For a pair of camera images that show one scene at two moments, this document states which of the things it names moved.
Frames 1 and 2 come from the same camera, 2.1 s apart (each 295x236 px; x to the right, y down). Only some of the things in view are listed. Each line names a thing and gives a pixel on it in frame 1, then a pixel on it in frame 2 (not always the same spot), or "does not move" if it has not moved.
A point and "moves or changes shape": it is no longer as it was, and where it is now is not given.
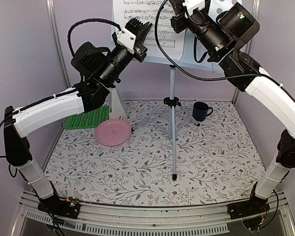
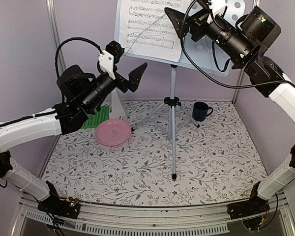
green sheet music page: (88, 119) does not move
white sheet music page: (171, 43) moves or changes shape
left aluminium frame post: (57, 39) does not move
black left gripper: (141, 48) → (134, 77)
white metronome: (116, 108) does not move
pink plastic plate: (113, 132) does not move
